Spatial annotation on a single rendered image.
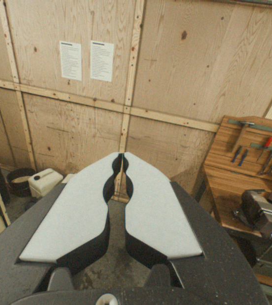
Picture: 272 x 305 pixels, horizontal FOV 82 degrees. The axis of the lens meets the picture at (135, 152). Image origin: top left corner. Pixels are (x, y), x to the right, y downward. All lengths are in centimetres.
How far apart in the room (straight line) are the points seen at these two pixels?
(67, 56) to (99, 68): 32
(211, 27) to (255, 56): 39
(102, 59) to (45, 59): 58
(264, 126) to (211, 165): 53
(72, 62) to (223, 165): 174
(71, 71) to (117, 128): 69
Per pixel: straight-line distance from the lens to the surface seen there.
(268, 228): 112
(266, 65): 168
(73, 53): 178
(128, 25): 161
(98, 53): 167
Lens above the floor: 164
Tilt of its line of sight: 29 degrees down
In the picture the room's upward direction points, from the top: 10 degrees clockwise
